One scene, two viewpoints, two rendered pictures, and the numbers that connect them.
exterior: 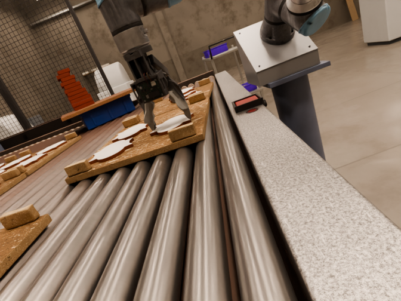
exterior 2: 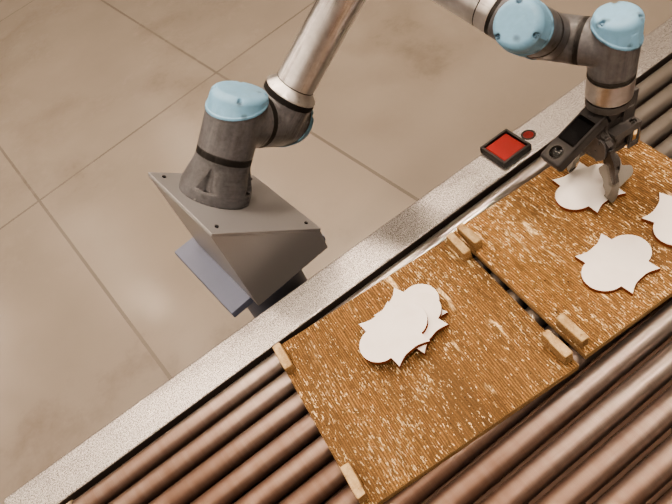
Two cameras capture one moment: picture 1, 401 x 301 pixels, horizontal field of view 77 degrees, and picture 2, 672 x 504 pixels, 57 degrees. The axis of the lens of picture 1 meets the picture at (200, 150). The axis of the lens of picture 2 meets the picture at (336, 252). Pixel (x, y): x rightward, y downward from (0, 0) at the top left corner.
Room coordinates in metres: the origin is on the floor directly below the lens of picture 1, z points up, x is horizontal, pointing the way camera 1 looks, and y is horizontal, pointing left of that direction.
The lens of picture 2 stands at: (1.42, 0.50, 1.90)
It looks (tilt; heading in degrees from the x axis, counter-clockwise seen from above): 49 degrees down; 247
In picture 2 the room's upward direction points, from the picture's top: 24 degrees counter-clockwise
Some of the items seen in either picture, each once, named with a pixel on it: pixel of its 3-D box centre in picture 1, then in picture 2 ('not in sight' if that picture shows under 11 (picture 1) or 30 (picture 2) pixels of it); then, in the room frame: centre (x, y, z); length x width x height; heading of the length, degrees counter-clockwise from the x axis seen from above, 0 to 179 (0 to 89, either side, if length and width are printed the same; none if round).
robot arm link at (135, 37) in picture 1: (133, 40); (608, 85); (0.66, 0.05, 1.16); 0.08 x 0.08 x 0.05
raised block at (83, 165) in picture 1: (77, 168); not in sight; (0.59, 0.28, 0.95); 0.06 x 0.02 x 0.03; 78
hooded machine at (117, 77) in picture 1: (122, 98); not in sight; (6.23, 1.27, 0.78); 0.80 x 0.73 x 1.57; 178
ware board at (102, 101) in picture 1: (100, 102); not in sight; (1.74, 0.49, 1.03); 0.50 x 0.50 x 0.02; 22
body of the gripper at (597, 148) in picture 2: (147, 75); (607, 122); (0.65, 0.05, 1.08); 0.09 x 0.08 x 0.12; 168
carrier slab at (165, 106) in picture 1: (175, 103); (414, 358); (1.17, 0.03, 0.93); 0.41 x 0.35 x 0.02; 167
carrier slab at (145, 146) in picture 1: (152, 132); (600, 228); (0.75, 0.11, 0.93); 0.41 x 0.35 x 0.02; 168
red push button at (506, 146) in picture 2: (247, 103); (505, 148); (0.67, -0.17, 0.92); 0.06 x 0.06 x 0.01; 82
